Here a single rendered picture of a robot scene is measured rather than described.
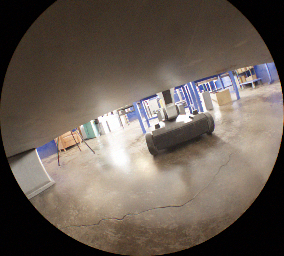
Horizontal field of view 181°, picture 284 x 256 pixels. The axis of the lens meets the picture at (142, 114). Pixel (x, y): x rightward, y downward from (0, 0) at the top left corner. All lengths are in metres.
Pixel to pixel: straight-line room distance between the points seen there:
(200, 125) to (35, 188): 1.59
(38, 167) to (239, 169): 1.43
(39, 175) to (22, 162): 0.21
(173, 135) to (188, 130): 0.13
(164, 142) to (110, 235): 0.67
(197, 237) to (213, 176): 0.28
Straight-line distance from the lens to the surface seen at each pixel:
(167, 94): 0.86
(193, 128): 0.73
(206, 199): 0.42
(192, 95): 1.59
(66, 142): 3.60
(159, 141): 0.69
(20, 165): 1.14
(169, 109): 0.87
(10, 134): 0.15
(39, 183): 1.16
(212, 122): 0.79
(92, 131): 4.19
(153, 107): 6.46
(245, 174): 0.50
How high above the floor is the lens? 0.37
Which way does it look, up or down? 1 degrees down
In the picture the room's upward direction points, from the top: 19 degrees counter-clockwise
